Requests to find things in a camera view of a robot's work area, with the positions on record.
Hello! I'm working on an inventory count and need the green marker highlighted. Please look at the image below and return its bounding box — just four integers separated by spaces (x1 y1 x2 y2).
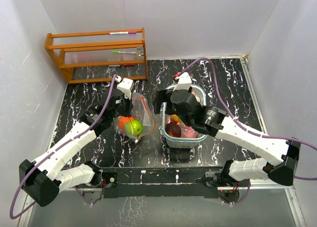
111 51 137 55

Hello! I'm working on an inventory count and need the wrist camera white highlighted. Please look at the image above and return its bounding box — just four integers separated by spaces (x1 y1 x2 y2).
116 78 134 99
173 72 192 91

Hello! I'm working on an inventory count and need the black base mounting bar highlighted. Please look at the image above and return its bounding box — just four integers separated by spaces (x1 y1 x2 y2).
74 166 241 200

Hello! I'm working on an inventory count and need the yellow lemon toy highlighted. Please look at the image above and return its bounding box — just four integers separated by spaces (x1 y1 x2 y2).
171 114 181 122

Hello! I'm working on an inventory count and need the clear zip bag orange zipper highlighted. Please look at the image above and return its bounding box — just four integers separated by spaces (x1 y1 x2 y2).
114 93 156 144

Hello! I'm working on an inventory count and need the wooden shelf rack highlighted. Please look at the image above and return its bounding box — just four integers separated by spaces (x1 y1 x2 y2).
44 28 148 84

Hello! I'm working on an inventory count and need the orange persimmon toy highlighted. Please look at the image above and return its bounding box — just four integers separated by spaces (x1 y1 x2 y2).
118 116 134 131

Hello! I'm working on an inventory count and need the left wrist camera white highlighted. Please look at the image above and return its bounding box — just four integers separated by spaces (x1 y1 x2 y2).
116 78 134 99

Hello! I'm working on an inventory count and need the light blue plastic basket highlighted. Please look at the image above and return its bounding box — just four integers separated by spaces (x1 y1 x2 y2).
161 84 207 149

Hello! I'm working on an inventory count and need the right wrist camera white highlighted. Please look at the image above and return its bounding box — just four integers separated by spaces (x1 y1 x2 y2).
173 72 192 91

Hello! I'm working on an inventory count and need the pink white marker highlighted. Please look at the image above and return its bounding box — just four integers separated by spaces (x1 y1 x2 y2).
109 31 137 35

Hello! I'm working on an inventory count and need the green apple toy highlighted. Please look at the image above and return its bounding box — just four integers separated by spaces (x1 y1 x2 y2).
124 119 143 136

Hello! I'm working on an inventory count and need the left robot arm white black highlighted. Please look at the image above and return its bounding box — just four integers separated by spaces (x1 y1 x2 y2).
19 88 133 207

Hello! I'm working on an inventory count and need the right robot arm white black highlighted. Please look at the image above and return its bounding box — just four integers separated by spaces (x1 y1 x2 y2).
153 89 301 186

